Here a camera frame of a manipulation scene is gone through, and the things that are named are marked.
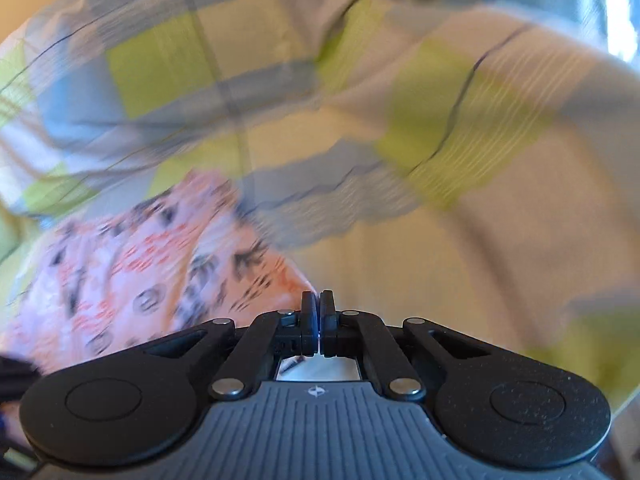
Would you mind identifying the pink printed pants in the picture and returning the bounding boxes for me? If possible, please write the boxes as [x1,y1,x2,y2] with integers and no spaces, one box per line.
[0,170,313,376]

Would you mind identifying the plaid green blue quilt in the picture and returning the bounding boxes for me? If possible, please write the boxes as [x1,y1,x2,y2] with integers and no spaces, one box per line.
[0,0,640,411]

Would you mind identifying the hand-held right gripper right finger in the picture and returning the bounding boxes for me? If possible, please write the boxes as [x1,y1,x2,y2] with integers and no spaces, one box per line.
[319,289,492,402]

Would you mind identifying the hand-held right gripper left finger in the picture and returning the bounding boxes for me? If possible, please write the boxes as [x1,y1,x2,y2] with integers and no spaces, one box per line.
[142,290,317,402]

